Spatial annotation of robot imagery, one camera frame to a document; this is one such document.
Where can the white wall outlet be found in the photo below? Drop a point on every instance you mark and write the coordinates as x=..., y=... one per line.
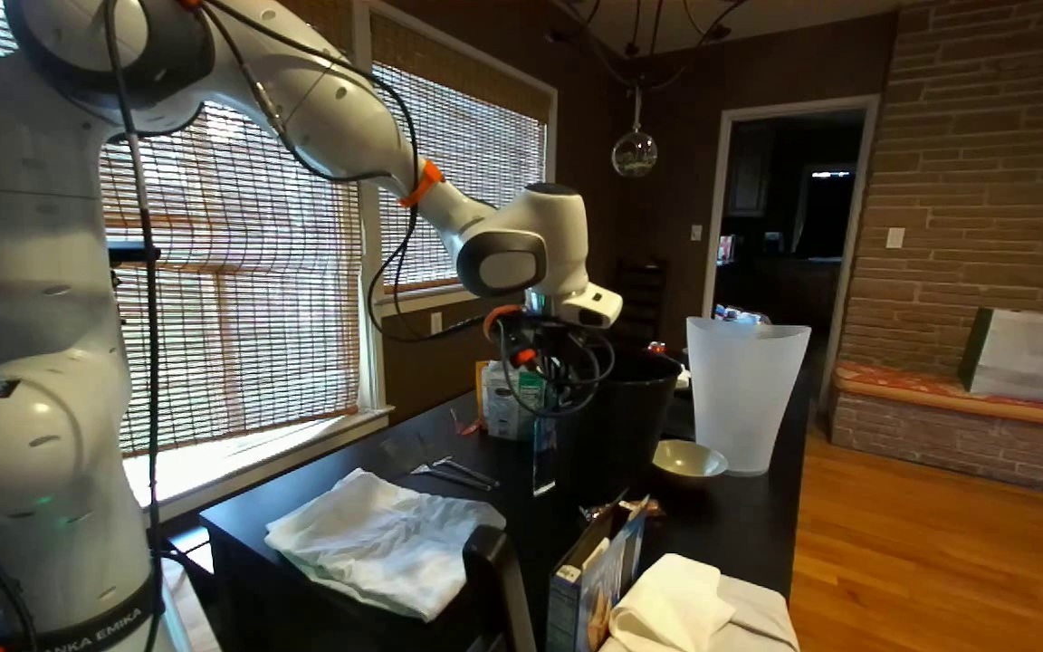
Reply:
x=434, y=322

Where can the small bottle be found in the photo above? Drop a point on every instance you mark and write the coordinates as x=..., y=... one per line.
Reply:
x=544, y=456

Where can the white paper napkin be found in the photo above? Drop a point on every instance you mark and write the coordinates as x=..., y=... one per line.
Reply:
x=688, y=603

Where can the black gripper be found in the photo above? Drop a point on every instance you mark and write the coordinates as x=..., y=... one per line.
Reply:
x=548, y=353

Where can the metal serving fork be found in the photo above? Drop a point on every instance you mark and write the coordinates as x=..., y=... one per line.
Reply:
x=468, y=468

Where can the white folded cloth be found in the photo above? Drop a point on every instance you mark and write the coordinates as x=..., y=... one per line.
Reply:
x=379, y=536

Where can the white translucent bin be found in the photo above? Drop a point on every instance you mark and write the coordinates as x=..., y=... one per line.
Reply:
x=752, y=386

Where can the brick hearth ledge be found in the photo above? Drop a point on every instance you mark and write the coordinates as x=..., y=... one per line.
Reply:
x=956, y=422

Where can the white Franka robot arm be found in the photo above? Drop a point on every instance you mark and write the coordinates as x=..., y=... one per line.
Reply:
x=38, y=241

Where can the narrow bamboo window blind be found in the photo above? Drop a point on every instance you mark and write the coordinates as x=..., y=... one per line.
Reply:
x=485, y=146

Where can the blue cardboard box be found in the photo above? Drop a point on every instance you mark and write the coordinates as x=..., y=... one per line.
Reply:
x=596, y=582

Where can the wide bamboo window blind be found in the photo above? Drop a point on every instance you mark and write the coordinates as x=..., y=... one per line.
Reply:
x=253, y=302

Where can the black wooden chair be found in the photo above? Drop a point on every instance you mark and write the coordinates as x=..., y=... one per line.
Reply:
x=506, y=603

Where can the grey ceramic bowl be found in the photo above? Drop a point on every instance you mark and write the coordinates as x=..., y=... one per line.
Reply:
x=688, y=456

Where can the white wall light switch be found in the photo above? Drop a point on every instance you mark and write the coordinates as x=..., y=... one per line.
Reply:
x=894, y=238

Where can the brown white standing pouch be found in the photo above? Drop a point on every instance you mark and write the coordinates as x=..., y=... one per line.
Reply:
x=490, y=402

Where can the glass globe pendant lamp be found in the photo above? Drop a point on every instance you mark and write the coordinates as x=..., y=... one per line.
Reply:
x=636, y=153

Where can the black plastic bin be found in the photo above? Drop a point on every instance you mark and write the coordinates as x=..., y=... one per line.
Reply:
x=631, y=422

